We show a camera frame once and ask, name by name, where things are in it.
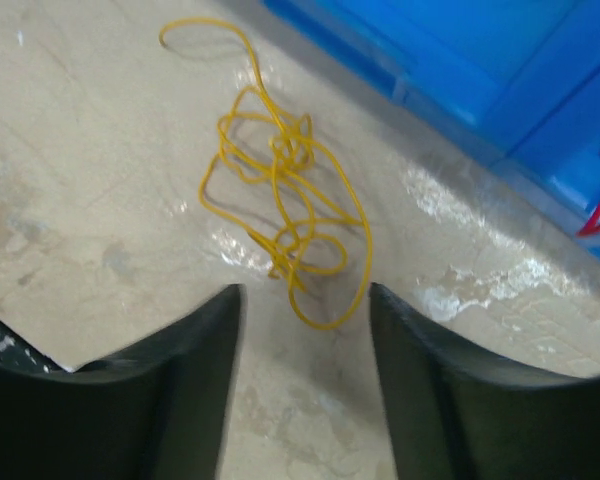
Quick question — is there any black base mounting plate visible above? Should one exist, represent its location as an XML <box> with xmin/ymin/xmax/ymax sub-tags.
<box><xmin>0</xmin><ymin>321</ymin><xmax>68</xmax><ymax>373</ymax></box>

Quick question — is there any blue three-compartment plastic bin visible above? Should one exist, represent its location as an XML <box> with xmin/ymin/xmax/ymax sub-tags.
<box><xmin>268</xmin><ymin>1</ymin><xmax>600</xmax><ymax>259</ymax></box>

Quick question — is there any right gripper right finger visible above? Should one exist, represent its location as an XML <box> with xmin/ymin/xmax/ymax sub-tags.
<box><xmin>369</xmin><ymin>283</ymin><xmax>600</xmax><ymax>479</ymax></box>

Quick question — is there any yellow wire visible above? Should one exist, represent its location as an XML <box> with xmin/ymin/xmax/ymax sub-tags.
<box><xmin>158</xmin><ymin>17</ymin><xmax>374</xmax><ymax>332</ymax></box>

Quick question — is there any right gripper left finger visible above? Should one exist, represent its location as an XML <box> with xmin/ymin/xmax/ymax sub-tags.
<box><xmin>0</xmin><ymin>284</ymin><xmax>242</xmax><ymax>479</ymax></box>

